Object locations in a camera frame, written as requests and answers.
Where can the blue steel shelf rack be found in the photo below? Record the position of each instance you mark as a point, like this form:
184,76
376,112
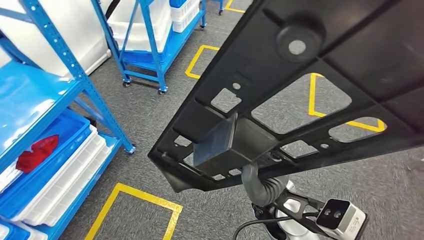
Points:
20,96

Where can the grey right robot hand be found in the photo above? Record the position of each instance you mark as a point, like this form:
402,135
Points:
250,179

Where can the blue plastic bin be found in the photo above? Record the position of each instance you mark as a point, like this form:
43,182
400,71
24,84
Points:
18,233
49,172
177,3
142,57

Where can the red plastic part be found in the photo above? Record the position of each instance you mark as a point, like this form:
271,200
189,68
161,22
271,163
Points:
36,154

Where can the blue wheeled shelf rack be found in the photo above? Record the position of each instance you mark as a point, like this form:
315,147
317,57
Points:
151,39
220,5

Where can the black plastic plate frame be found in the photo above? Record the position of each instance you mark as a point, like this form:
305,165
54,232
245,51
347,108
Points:
232,49

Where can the white car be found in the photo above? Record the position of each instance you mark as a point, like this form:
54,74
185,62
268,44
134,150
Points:
66,33

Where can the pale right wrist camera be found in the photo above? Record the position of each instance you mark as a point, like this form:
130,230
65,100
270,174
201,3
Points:
348,222

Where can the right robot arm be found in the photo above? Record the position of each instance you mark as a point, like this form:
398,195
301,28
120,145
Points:
294,232

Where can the black camera bracket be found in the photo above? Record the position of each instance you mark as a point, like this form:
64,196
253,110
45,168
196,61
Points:
308,202

